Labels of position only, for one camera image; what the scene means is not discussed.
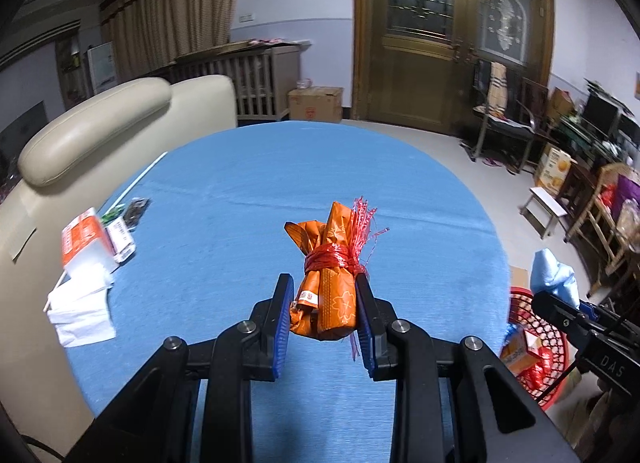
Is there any small dark snack packet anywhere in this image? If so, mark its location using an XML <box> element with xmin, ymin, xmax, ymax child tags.
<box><xmin>122</xmin><ymin>198</ymin><xmax>151</xmax><ymax>231</ymax></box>

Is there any orange bundle red string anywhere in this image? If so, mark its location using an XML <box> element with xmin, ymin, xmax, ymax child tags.
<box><xmin>283</xmin><ymin>196</ymin><xmax>391</xmax><ymax>361</ymax></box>

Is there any striped cloth on chair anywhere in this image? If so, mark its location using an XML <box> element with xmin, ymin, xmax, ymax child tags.
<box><xmin>487</xmin><ymin>61</ymin><xmax>508</xmax><ymax>120</ymax></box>

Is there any small white stool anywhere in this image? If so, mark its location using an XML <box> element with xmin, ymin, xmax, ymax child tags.
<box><xmin>520</xmin><ymin>187</ymin><xmax>567</xmax><ymax>240</ymax></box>

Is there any light blue tissue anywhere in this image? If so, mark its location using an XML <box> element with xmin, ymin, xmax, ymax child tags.
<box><xmin>529</xmin><ymin>249</ymin><xmax>580</xmax><ymax>309</ymax></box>

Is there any white whiteboard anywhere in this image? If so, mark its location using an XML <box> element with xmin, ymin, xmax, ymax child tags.
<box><xmin>87</xmin><ymin>42</ymin><xmax>118</xmax><ymax>95</ymax></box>

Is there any wooden radiator cover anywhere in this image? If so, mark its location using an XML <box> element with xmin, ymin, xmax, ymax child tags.
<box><xmin>169</xmin><ymin>40</ymin><xmax>304</xmax><ymax>121</ymax></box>

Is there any black metal chair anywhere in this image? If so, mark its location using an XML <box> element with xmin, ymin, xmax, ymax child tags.
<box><xmin>464</xmin><ymin>59</ymin><xmax>549</xmax><ymax>174</ymax></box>

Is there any orange snack box in basket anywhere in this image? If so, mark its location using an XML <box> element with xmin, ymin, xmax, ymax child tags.
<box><xmin>500</xmin><ymin>329</ymin><xmax>542</xmax><ymax>376</ymax></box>

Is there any red plastic mesh basket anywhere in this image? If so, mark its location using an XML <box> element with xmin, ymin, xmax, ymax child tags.
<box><xmin>500</xmin><ymin>287</ymin><xmax>570</xmax><ymax>410</ymax></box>

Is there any beige striped curtain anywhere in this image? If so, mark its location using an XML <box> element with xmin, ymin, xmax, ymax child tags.
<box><xmin>100</xmin><ymin>0</ymin><xmax>237</xmax><ymax>82</ymax></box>

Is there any brown cardboard box by door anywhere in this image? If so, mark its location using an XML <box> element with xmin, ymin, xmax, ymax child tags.
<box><xmin>288</xmin><ymin>86</ymin><xmax>343</xmax><ymax>123</ymax></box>

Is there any cream leather sofa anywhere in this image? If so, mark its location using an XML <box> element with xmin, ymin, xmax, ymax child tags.
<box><xmin>0</xmin><ymin>74</ymin><xmax>238</xmax><ymax>454</ymax></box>

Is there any orange printed carton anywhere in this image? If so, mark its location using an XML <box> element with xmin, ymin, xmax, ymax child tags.
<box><xmin>534</xmin><ymin>144</ymin><xmax>573</xmax><ymax>197</ymax></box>

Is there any white crumpled paper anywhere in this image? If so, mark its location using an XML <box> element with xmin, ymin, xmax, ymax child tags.
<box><xmin>43</xmin><ymin>275</ymin><xmax>116</xmax><ymax>348</ymax></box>

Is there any wooden double door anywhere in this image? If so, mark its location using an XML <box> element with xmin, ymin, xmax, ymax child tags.
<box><xmin>352</xmin><ymin>0</ymin><xmax>554</xmax><ymax>135</ymax></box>

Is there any black monitor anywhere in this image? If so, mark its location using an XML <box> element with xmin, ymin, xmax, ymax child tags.
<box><xmin>582</xmin><ymin>93</ymin><xmax>620</xmax><ymax>137</ymax></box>

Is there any flat cardboard on floor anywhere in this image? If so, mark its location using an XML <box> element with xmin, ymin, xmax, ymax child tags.
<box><xmin>510</xmin><ymin>266</ymin><xmax>529</xmax><ymax>290</ymax></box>

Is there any blue tablecloth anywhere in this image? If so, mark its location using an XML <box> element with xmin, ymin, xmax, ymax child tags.
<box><xmin>64</xmin><ymin>120</ymin><xmax>511</xmax><ymax>463</ymax></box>

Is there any light wooden armchair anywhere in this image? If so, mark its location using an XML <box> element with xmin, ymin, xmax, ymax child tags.
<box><xmin>564</xmin><ymin>163</ymin><xmax>639</xmax><ymax>297</ymax></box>

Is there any red and white box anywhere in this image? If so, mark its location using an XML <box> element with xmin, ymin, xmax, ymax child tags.
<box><xmin>61</xmin><ymin>208</ymin><xmax>118</xmax><ymax>278</ymax></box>

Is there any purple bag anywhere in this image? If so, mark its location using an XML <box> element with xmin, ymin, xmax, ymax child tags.
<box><xmin>612</xmin><ymin>174</ymin><xmax>640</xmax><ymax>222</ymax></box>

